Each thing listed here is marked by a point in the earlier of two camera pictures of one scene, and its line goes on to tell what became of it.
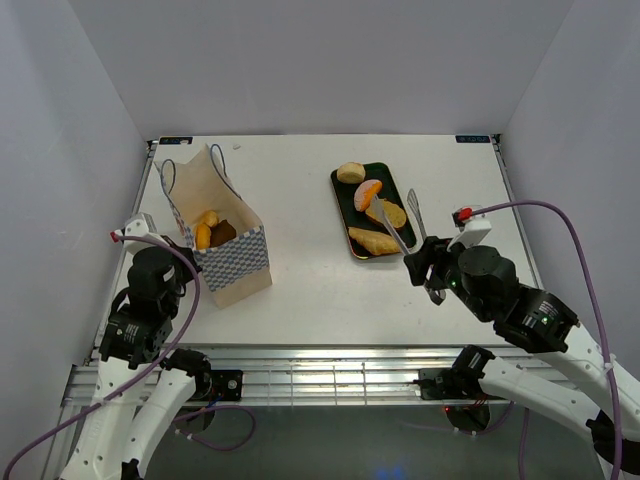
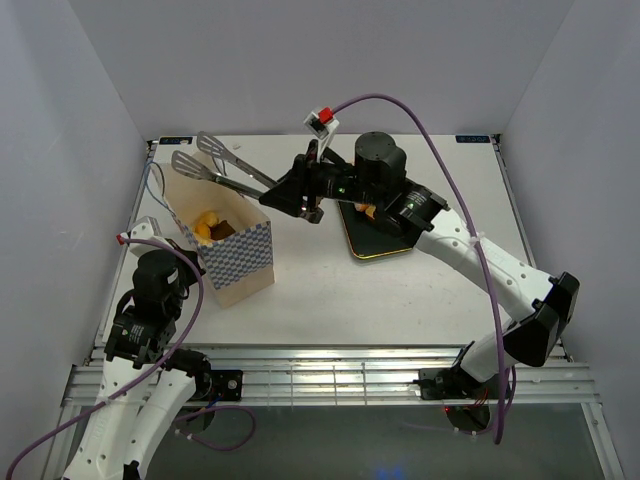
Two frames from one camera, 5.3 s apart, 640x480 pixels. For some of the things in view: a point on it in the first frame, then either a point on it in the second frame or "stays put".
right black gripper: x=434 y=252 → x=301 y=182
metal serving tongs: x=437 y=296 → x=185 y=165
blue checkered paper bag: x=223 y=231 stays put
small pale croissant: x=210 y=218 stays put
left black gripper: x=189 y=271 stays put
